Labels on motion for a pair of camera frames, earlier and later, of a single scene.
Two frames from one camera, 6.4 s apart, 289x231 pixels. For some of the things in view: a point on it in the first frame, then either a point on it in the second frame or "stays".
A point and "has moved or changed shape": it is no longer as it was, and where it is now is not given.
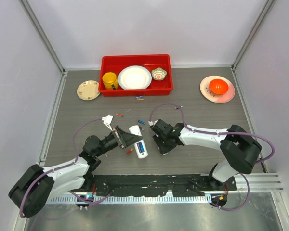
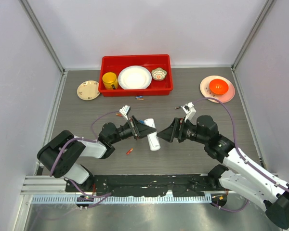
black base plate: x=159 y=186 stays
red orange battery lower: x=129 y=151 stays
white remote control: x=140 y=147 has moved or changed shape
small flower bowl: x=159 y=74 stays
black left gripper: x=124 y=138 to x=140 y=129
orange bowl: x=218 y=86 stays
